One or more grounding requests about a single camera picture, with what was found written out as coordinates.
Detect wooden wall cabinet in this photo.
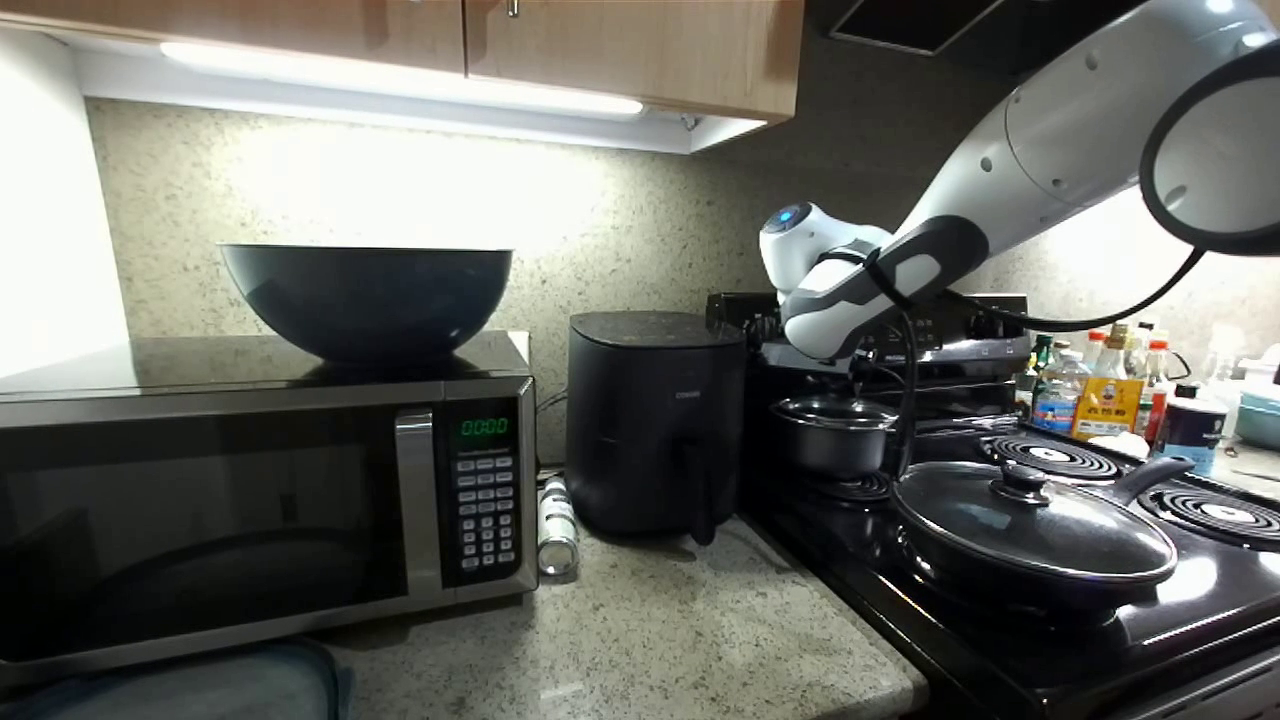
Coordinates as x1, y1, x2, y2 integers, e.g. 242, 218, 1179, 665
0, 0, 807, 130

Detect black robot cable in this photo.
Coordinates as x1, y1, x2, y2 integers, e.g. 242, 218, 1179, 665
855, 246, 1211, 472

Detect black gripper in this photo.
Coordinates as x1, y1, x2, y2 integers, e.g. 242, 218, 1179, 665
833, 333, 915, 400

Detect dark green glass bottle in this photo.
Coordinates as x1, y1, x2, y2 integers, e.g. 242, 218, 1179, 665
1021, 333, 1060, 410

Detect clear bottle blue label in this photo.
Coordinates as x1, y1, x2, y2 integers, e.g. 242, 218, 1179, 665
1034, 341, 1095, 440

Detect dark blue bowl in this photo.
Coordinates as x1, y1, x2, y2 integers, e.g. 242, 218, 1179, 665
215, 239, 515, 371

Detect small glass lid black knob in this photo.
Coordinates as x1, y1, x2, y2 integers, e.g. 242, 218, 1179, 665
771, 388, 901, 440

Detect grey round plate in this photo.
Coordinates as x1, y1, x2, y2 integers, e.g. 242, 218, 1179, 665
0, 637, 354, 720

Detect clear glass shaker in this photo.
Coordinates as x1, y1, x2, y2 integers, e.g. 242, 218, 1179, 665
531, 468, 585, 590

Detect teal bowl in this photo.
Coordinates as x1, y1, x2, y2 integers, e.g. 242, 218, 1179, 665
1227, 380, 1280, 457

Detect black electric stove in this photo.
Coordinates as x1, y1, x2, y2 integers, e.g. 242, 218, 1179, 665
704, 288, 1280, 720

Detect black range hood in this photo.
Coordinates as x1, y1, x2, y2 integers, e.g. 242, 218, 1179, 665
807, 0, 1154, 79

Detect white bottle red cap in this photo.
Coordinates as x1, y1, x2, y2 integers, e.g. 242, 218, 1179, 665
1136, 335, 1179, 453

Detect small black saucepan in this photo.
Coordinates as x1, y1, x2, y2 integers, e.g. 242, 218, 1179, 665
767, 395, 1026, 485

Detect yellow label bottle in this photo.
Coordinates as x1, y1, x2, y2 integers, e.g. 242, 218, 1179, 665
1070, 320, 1148, 443

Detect large glass pan lid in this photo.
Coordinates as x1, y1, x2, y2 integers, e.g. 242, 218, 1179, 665
890, 457, 1185, 594

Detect black frying pan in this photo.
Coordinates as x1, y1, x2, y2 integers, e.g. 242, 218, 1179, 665
890, 457, 1193, 632

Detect black air fryer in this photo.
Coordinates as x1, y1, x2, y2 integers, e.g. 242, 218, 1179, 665
564, 309, 752, 550

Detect stainless steel microwave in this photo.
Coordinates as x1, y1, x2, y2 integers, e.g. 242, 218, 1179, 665
0, 329, 539, 688

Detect coil burner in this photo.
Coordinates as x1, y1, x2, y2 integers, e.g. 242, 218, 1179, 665
980, 428, 1129, 485
1140, 476, 1280, 553

